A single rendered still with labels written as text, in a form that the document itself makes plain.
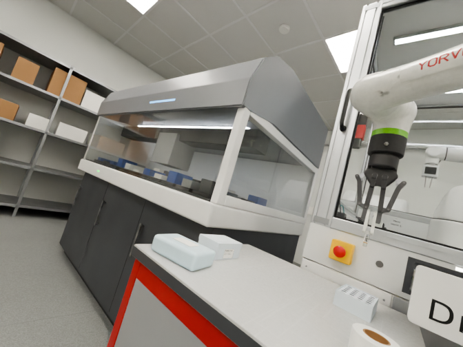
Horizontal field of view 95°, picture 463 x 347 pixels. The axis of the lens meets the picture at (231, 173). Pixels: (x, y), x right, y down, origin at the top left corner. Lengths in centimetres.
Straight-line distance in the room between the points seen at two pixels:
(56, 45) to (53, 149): 146
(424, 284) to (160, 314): 55
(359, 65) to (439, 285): 89
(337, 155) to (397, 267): 45
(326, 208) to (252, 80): 65
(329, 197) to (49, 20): 417
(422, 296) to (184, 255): 49
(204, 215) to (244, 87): 61
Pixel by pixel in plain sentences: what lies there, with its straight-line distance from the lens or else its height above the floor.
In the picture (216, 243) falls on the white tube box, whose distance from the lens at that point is 67.
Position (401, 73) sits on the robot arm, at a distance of 68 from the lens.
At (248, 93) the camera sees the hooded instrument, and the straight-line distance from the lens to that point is 104.
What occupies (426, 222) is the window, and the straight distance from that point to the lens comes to 96.
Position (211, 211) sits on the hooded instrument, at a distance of 93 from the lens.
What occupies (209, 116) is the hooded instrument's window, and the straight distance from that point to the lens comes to 114.
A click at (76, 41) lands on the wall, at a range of 435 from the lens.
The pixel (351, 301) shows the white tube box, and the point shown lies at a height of 79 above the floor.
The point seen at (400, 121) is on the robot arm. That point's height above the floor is 130.
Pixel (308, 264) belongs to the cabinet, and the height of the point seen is 78.
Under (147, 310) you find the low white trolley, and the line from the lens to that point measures 62.
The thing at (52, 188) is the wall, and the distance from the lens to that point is 414.
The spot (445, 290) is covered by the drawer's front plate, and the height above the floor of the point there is 90.
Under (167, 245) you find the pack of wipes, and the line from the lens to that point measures 59.
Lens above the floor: 95
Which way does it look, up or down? 6 degrees up
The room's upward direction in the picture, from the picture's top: 16 degrees clockwise
